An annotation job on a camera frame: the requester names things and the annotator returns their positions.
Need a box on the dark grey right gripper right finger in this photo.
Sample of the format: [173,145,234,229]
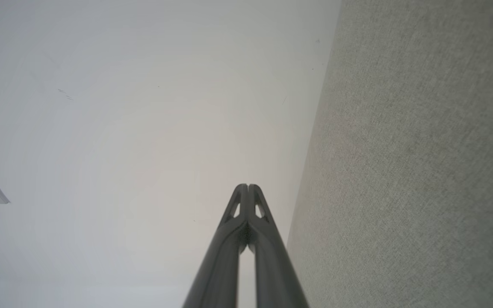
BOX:
[248,184,310,308]

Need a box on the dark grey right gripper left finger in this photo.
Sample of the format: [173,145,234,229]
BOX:
[182,184,248,308]

